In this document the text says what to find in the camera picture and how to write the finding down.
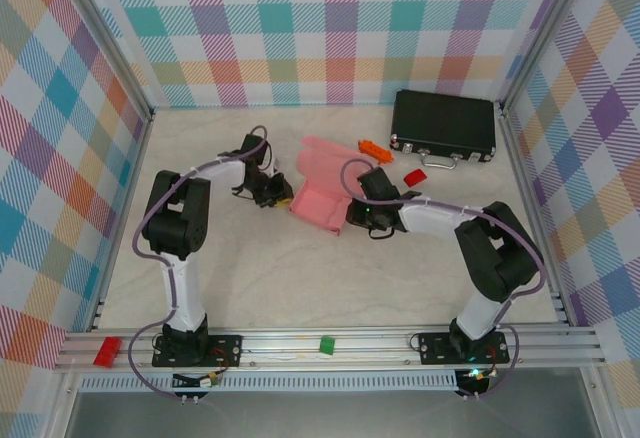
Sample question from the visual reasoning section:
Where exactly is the aluminium side rail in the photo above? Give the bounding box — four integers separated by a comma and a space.
87, 107, 156, 334
497, 102, 574, 329

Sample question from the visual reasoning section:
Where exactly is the black case with metal handle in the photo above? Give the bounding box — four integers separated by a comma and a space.
389, 89, 497, 172

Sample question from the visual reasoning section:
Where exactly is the orange toy brick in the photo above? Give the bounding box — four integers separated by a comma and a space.
357, 138, 395, 165

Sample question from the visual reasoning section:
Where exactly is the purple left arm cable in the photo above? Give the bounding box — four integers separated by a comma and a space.
128, 125, 270, 402

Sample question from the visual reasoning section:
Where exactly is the grey metal panel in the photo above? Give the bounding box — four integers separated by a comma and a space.
64, 391, 601, 438

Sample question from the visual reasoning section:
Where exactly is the pink paper box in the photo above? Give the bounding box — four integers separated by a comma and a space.
287, 135, 374, 237

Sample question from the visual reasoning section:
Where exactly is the aluminium frame upright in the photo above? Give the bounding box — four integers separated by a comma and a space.
58, 0, 156, 122
497, 0, 599, 109

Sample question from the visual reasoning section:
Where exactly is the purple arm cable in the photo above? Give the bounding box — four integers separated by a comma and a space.
128, 125, 270, 402
340, 158, 546, 402

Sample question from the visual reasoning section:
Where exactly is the white slotted cable duct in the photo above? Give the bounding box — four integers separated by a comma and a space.
79, 370, 459, 393

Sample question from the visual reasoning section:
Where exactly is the long red toy brick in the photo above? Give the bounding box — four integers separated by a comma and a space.
93, 336, 124, 369

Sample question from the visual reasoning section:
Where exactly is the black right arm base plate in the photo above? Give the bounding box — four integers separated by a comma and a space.
416, 330, 508, 365

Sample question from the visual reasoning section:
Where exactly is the aluminium cross rail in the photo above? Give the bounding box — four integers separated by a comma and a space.
53, 325, 609, 374

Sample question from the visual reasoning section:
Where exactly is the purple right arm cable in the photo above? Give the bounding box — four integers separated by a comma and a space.
340, 158, 546, 402

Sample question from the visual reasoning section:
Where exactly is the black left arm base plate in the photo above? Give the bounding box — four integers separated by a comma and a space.
151, 332, 245, 370

